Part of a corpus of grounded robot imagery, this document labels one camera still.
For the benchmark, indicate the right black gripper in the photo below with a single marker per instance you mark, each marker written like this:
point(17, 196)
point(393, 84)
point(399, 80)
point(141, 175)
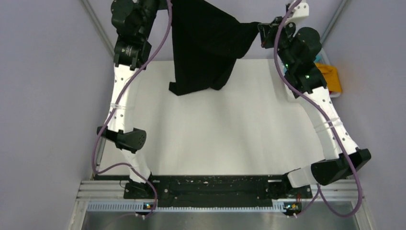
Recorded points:
point(268, 31)

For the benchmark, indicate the black t-shirt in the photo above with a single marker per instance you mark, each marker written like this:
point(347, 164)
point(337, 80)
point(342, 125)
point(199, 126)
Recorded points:
point(206, 44)

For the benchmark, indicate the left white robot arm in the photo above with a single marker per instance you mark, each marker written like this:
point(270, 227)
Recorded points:
point(133, 21)

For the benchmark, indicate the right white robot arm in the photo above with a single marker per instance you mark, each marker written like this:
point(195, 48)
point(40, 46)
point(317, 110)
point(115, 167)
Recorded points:
point(295, 50)

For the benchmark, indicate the light blue t-shirt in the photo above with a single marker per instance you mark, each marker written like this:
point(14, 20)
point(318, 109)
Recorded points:
point(319, 59)

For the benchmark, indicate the white plastic basket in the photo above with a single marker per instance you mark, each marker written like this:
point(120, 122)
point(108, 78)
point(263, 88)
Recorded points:
point(327, 62)

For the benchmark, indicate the orange t-shirt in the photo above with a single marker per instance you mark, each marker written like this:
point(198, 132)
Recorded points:
point(330, 73)

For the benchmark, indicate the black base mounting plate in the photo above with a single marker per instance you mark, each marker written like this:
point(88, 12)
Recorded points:
point(216, 190)

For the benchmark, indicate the aluminium frame rail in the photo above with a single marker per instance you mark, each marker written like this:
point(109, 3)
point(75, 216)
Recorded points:
point(342, 190)

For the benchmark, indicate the white slotted cable duct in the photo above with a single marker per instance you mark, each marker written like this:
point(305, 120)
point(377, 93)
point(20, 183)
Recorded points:
point(145, 207)

